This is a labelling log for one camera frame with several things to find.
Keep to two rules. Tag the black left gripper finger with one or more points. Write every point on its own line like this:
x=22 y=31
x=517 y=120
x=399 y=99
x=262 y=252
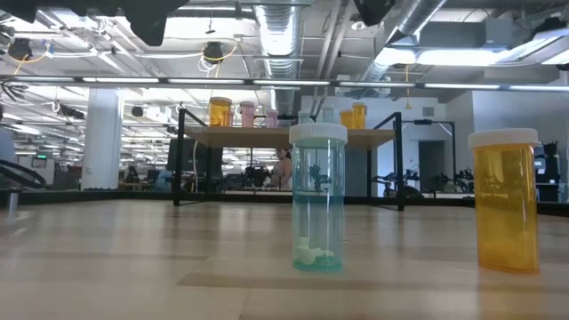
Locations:
x=149 y=22
x=18 y=9

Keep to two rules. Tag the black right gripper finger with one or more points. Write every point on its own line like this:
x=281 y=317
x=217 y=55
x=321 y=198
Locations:
x=373 y=11

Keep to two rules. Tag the large orange medicine bottle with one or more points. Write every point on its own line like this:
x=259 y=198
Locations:
x=220 y=113

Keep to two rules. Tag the small teal medicine bottle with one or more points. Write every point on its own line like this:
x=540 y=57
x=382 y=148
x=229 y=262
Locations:
x=304 y=117

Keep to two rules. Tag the large pink medicine bottle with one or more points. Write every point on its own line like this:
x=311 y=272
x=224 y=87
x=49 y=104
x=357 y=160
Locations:
x=247 y=115

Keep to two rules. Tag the small pink medicine bottle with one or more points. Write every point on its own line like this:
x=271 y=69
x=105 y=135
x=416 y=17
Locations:
x=271 y=119

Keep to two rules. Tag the black background robot arm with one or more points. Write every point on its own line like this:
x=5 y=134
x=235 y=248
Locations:
x=462 y=178

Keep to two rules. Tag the LED light bar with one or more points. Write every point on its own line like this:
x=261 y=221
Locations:
x=289 y=82

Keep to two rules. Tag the white round pillar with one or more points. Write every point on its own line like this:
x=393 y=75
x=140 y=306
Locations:
x=102 y=138

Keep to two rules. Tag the black flat monitor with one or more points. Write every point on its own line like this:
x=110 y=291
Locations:
x=189 y=162

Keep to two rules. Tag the person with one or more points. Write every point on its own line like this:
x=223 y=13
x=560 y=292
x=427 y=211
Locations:
x=282 y=173

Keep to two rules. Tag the black equipment rack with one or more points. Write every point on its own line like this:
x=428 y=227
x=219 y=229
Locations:
x=547 y=169

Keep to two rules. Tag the silver ventilation duct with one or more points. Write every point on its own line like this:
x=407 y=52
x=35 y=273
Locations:
x=280 y=35

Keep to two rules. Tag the wooden shelf with metal frame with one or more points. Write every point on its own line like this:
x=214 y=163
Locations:
x=249 y=137

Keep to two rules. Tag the black aluminium table frame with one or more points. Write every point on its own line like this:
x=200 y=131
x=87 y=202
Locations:
x=89 y=195

